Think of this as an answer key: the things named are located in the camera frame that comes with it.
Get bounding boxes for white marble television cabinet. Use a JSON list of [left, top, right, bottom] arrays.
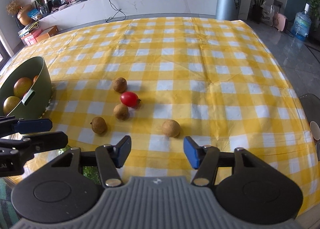
[[32, 0, 250, 32]]

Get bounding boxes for yellow pear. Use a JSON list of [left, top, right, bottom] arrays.
[[3, 96, 22, 116]]

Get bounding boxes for paper cup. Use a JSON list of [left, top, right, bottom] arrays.
[[309, 121, 320, 142]]

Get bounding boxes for black power cable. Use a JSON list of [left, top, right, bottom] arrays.
[[105, 0, 127, 23]]

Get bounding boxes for grey transparent chair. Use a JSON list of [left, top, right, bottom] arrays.
[[299, 93, 320, 162]]

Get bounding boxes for silver trash can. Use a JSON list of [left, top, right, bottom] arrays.
[[215, 0, 243, 21]]

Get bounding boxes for golden vase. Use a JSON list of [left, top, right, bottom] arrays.
[[17, 4, 34, 26]]

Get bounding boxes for pink box stack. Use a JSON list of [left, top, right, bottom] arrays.
[[19, 29, 42, 46]]

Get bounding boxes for pink fan heater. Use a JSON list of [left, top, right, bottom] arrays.
[[272, 12, 288, 32]]

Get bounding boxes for orange shoe box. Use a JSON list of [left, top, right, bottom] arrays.
[[35, 26, 59, 43]]

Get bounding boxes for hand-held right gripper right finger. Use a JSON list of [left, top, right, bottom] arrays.
[[183, 136, 267, 187]]

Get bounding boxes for red cherry tomato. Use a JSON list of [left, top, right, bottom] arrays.
[[120, 91, 141, 108]]

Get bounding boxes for white plastic bag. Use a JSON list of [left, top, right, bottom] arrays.
[[260, 5, 275, 27]]

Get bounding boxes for green colander bowl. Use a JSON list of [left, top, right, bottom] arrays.
[[0, 55, 52, 119]]

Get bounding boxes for yellow paper bag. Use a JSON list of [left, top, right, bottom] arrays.
[[18, 21, 40, 35]]

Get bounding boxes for blue striped fleece blanket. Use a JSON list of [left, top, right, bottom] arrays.
[[0, 178, 20, 229]]

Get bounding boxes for blue water jug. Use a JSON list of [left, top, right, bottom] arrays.
[[290, 3, 312, 42]]

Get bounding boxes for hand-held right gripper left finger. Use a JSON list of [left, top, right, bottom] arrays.
[[51, 135, 132, 187]]

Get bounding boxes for yellow checkered tablecloth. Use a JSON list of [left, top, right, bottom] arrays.
[[0, 16, 317, 219]]

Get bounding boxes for blue snack packet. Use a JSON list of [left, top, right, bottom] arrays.
[[26, 9, 42, 20]]

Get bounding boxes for brown longan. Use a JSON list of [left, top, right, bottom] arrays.
[[161, 120, 181, 138], [91, 116, 108, 134], [112, 77, 128, 93], [113, 104, 130, 120]]

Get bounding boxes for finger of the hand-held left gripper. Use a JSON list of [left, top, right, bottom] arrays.
[[0, 116, 53, 138], [0, 131, 69, 156]]

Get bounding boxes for dried flower bunch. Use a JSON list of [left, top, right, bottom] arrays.
[[6, 0, 22, 15]]

